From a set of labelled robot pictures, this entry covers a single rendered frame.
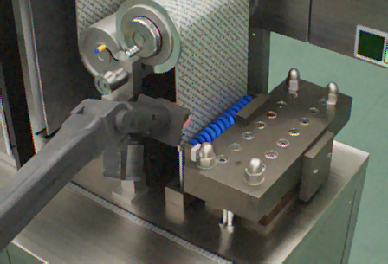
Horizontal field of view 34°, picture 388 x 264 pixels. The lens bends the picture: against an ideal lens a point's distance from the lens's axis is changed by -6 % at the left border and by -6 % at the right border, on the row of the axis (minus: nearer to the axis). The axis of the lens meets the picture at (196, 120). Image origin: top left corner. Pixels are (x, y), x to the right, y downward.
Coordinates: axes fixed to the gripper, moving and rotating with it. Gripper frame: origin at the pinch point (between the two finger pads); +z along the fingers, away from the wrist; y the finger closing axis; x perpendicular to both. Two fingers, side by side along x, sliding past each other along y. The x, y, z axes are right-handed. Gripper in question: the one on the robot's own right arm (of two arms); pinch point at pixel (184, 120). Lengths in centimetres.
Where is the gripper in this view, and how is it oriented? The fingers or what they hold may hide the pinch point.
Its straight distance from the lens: 125.1
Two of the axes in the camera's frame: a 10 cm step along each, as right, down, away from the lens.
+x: 2.8, -9.5, -1.5
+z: 5.1, 0.1, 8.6
